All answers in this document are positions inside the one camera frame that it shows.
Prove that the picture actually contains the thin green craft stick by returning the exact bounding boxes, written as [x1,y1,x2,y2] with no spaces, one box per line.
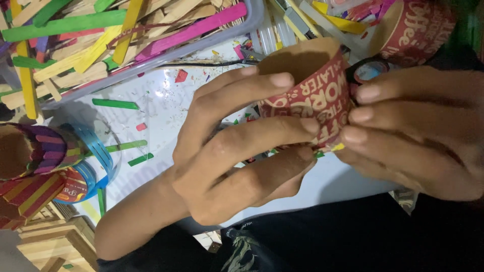
[84,139,148,156]

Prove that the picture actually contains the pile of coloured craft sticks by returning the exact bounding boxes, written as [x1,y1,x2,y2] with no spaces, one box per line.
[0,0,248,121]

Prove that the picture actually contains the short green craft stick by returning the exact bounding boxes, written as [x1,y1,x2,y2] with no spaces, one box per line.
[127,152,155,167]

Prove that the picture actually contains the person's left hand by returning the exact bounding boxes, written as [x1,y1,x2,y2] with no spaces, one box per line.
[170,66,321,226]

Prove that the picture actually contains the heap of pink stick scraps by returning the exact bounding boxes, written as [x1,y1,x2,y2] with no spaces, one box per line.
[328,0,398,24]

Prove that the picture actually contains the clear plastic tray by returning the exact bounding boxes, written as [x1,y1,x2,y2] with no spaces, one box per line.
[38,0,265,111]

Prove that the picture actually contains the long green craft stick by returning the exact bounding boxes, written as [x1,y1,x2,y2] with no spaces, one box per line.
[92,98,140,111]

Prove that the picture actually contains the yellow box cutter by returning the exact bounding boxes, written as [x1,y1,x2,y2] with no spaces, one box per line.
[283,0,368,40]

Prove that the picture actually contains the red yellow stick covered cup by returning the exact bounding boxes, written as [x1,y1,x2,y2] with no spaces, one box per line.
[0,173,68,231]

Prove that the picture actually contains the plain wooden stick box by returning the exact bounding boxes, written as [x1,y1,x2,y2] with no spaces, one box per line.
[16,215,100,272]

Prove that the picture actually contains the person's black shirt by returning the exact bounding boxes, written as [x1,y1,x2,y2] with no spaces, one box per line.
[96,192,484,272]

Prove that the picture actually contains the person's right hand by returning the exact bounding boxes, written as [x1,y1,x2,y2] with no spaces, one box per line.
[335,66,484,201]

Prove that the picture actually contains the red printed paper cup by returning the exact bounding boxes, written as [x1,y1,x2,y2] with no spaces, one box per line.
[257,37,355,152]
[369,0,457,68]

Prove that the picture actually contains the purple stick covered cup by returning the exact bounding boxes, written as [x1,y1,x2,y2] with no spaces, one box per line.
[0,122,85,181]

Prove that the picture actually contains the bundle of clear glue sticks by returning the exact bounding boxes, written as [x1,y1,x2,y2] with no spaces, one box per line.
[251,9,300,54]

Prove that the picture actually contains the blue tape dispenser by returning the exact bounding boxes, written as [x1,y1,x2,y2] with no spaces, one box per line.
[52,122,115,205]

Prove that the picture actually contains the black handled scissors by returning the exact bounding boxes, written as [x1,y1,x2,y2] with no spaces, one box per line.
[240,48,391,87]

